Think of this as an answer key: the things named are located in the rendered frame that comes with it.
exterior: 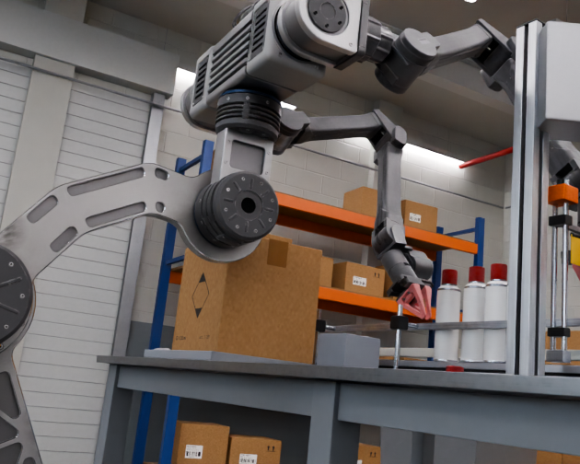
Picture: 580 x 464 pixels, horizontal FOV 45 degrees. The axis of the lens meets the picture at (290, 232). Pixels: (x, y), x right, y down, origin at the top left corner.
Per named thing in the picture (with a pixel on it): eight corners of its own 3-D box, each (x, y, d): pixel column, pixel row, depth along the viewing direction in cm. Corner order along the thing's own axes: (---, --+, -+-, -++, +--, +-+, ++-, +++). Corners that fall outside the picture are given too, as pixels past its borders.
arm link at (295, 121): (367, 126, 209) (387, 103, 202) (390, 161, 204) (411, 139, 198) (253, 133, 180) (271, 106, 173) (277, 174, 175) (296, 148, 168)
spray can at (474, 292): (491, 365, 143) (494, 268, 148) (474, 363, 141) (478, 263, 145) (471, 365, 148) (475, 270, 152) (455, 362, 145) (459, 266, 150)
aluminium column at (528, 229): (544, 389, 115) (551, 27, 130) (527, 388, 113) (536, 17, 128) (522, 388, 119) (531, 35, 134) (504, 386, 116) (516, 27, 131)
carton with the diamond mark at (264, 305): (312, 365, 159) (323, 249, 165) (216, 352, 148) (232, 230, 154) (255, 363, 185) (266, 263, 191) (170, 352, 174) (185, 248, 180)
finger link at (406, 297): (448, 310, 157) (431, 282, 164) (425, 305, 154) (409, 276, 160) (431, 330, 161) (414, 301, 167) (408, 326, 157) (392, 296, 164)
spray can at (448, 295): (462, 364, 150) (467, 271, 154) (446, 361, 147) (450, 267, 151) (445, 364, 154) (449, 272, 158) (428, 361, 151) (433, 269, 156)
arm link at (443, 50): (460, 43, 169) (488, 10, 162) (500, 82, 166) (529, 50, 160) (366, 69, 136) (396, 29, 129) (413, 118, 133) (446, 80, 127)
